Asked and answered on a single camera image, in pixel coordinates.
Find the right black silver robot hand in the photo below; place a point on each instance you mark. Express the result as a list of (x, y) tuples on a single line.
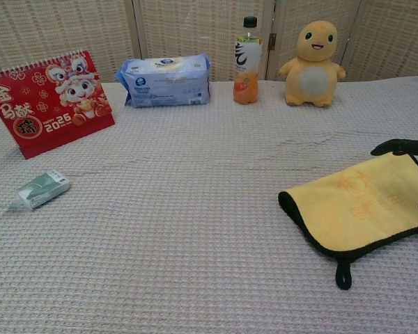
[(407, 147)]

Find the grey yellow black-edged towel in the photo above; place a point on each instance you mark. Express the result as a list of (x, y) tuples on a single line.
[(362, 205)]

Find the yellow plush toy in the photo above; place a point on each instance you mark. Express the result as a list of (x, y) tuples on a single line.
[(313, 73)]

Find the brass screen hinge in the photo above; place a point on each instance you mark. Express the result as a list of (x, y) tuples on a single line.
[(272, 40)]

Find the orange drink bottle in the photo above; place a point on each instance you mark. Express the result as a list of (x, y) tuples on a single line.
[(247, 69)]

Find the beige woven folding screen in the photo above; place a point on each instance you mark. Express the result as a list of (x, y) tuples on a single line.
[(195, 28)]

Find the blue wet wipes pack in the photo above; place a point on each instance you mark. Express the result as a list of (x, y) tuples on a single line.
[(167, 83)]

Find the white woven tablecloth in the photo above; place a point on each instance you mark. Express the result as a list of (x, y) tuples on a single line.
[(167, 226)]

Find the red desk calendar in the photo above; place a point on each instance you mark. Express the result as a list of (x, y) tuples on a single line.
[(52, 104)]

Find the small green tissue pack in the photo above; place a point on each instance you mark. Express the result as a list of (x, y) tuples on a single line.
[(42, 189)]

